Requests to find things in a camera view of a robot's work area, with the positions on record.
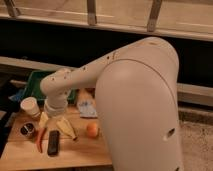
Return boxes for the orange fruit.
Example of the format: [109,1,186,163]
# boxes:
[86,123,99,138]

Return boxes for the orange carrot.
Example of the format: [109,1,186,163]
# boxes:
[36,127,46,153]

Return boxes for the green plastic tray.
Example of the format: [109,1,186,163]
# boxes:
[20,69,79,104]

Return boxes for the small metal tin can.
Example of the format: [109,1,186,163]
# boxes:
[20,123,36,139]

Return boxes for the blue object at table edge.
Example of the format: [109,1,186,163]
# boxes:
[9,89,24,102]

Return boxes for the blue crumpled cloth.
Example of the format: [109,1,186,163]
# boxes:
[77,100,97,118]

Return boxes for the white paper cup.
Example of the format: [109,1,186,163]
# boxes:
[20,97,40,117]

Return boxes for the wooden cutting board table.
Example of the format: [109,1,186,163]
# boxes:
[0,106,112,171]

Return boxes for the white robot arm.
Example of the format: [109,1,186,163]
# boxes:
[40,37,184,171]

